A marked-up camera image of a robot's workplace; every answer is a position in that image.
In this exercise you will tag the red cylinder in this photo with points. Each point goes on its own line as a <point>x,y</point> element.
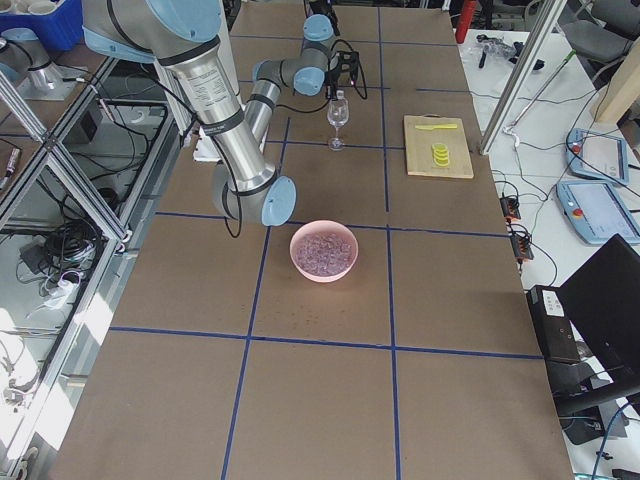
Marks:
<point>464,20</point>

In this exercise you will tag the orange black adapter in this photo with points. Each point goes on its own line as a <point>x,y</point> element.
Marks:
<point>520,238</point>

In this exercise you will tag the clear wine glass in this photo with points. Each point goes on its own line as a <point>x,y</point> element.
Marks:
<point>337,116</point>

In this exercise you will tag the pink metal rod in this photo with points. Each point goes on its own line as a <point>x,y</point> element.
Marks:
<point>510,127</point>

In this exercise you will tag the blue teach pendant far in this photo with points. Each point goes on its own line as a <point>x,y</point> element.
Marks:
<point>599,156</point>

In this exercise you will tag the blue storage bin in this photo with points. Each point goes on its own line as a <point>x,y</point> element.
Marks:
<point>57,24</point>

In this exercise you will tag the blue teach pendant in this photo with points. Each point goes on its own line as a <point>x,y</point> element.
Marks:
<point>596,211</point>
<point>599,156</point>

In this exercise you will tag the black box device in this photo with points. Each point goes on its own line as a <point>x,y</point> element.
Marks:
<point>555,335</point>

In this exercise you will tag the clear ice cubes pile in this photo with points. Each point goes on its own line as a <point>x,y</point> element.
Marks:
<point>324,254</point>

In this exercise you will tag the grey office chair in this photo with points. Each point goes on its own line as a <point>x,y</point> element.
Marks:
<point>605,41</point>

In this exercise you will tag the aluminium side frame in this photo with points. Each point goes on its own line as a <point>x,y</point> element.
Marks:
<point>81,169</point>

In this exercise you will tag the blue teach pendant near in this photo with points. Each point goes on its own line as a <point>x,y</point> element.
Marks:
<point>596,211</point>

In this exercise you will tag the aluminium frame post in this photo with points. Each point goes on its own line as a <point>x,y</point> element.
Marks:
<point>548,15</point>

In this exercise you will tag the bamboo cutting board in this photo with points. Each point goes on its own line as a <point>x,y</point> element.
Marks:
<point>418,148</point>

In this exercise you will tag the pink plastic bowl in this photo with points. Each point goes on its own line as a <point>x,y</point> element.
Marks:
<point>323,226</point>

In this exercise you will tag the clear plastic bag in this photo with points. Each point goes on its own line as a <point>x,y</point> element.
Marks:
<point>496,46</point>

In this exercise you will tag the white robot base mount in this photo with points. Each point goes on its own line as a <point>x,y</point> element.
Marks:
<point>205,150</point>

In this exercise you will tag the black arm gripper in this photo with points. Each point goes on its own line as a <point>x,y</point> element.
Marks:
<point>332,76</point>

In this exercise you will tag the black monitor stand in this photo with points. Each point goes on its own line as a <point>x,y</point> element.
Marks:
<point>601,300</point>

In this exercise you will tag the yellow plastic knife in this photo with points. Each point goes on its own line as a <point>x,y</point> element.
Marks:
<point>432,127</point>

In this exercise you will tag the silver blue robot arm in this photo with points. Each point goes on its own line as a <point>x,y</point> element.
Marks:
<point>185,38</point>
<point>321,21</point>

